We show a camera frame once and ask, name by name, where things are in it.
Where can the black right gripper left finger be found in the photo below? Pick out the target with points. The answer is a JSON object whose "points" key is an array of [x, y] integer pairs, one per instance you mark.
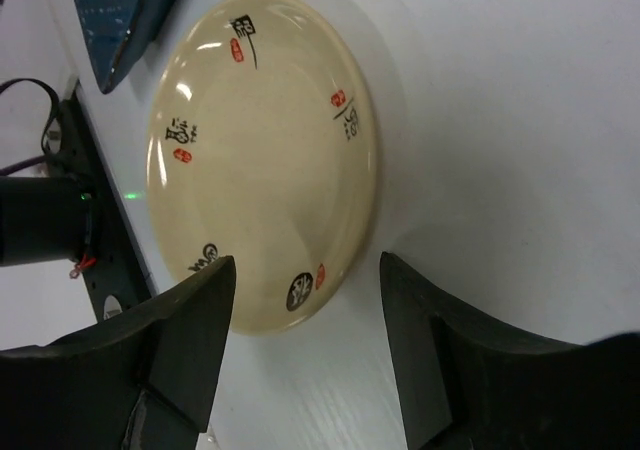
{"points": [[143, 379]]}

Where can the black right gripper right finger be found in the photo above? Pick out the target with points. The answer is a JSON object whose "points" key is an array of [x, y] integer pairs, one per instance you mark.
{"points": [[467, 380]]}

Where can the cream floral round plate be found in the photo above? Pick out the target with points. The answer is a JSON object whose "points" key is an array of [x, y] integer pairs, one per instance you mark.
{"points": [[262, 146]]}

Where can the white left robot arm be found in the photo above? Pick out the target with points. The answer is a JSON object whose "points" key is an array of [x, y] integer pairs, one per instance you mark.
{"points": [[44, 219]]}

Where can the dark blue plate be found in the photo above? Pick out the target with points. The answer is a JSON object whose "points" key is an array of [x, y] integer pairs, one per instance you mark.
{"points": [[116, 34]]}

